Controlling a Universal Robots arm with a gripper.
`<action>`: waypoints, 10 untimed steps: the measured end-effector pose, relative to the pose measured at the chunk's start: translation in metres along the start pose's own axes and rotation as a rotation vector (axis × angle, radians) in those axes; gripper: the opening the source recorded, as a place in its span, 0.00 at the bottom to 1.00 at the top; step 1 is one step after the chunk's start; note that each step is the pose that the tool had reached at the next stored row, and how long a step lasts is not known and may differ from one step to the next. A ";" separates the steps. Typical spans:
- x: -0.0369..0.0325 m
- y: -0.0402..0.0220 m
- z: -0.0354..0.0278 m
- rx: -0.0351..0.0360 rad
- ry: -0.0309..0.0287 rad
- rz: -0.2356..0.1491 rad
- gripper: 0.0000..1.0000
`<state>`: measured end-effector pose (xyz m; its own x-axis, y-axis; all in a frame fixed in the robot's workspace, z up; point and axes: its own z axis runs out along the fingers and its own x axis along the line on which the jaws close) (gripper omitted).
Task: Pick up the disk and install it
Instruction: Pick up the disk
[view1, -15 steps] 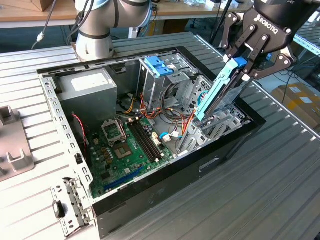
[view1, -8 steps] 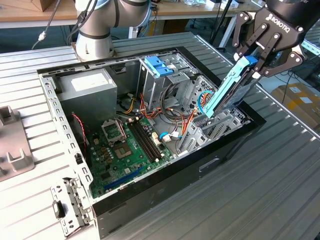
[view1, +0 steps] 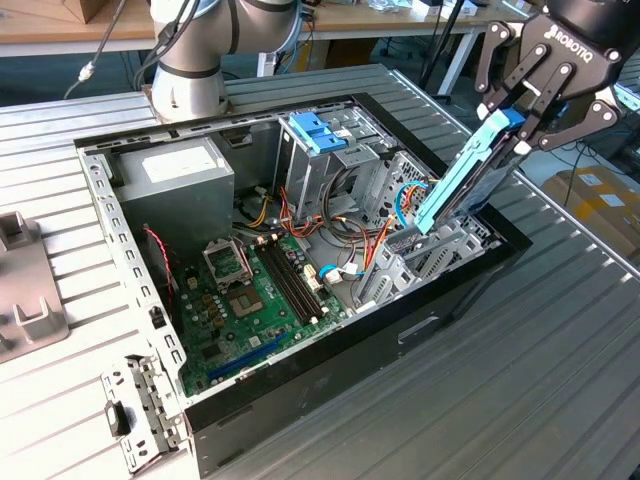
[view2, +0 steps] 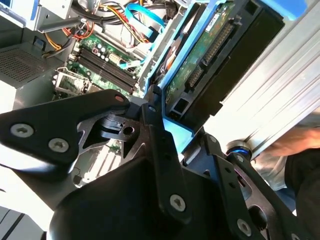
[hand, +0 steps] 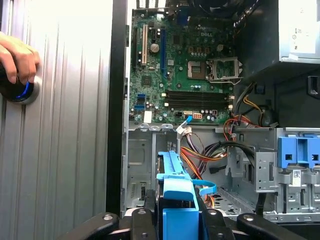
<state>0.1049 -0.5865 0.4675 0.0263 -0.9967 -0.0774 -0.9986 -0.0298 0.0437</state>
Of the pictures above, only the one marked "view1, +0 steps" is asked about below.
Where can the green motherboard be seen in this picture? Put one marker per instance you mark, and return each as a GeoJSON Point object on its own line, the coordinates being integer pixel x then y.
{"type": "Point", "coordinates": [280, 325]}

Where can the hard disk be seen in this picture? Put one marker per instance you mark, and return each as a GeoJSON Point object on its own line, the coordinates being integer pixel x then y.
{"type": "Point", "coordinates": [450, 190]}

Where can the CPU socket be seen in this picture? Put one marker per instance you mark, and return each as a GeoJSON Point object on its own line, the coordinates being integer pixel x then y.
{"type": "Point", "coordinates": [245, 302]}

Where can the brown cardboard box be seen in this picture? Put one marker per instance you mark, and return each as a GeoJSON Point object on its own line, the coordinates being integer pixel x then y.
{"type": "Point", "coordinates": [85, 10]}

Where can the black RAM slot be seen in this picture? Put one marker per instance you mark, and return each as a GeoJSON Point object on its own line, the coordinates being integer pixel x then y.
{"type": "Point", "coordinates": [298, 280]}
{"type": "Point", "coordinates": [285, 284]}

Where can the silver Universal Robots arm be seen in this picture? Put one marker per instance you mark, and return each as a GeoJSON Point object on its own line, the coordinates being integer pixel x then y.
{"type": "Point", "coordinates": [190, 75]}

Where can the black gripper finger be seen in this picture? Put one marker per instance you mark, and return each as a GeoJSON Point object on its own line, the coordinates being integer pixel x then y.
{"type": "Point", "coordinates": [490, 60]}
{"type": "Point", "coordinates": [580, 128]}

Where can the blue expansion slot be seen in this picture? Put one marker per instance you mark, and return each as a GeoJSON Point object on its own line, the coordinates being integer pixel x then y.
{"type": "Point", "coordinates": [245, 359]}

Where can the white motherboard connector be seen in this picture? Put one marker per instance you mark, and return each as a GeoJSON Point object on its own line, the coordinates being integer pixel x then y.
{"type": "Point", "coordinates": [311, 279]}

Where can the grey power supply unit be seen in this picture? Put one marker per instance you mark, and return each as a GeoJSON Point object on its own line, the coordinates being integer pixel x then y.
{"type": "Point", "coordinates": [175, 210]}

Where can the black open PC case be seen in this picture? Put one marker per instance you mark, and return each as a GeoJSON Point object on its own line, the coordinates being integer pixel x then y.
{"type": "Point", "coordinates": [350, 380]}

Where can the labelled cardboard box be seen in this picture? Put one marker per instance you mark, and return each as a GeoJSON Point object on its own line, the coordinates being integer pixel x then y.
{"type": "Point", "coordinates": [600, 215]}

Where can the silver drive cage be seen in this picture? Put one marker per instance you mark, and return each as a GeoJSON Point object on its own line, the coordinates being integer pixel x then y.
{"type": "Point", "coordinates": [310, 185]}

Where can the blue plastic bay latch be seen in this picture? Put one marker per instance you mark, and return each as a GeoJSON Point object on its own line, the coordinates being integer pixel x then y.
{"type": "Point", "coordinates": [312, 132]}

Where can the silver disk bay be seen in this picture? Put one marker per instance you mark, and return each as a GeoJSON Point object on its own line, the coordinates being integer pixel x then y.
{"type": "Point", "coordinates": [395, 280]}

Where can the wooden desk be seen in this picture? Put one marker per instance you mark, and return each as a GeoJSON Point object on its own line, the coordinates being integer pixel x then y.
{"type": "Point", "coordinates": [380, 22]}

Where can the small white box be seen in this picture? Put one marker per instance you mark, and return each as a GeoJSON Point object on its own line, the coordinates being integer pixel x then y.
{"type": "Point", "coordinates": [267, 62]}

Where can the grey parts rack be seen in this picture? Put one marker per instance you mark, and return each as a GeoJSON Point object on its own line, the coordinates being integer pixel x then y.
{"type": "Point", "coordinates": [25, 280]}

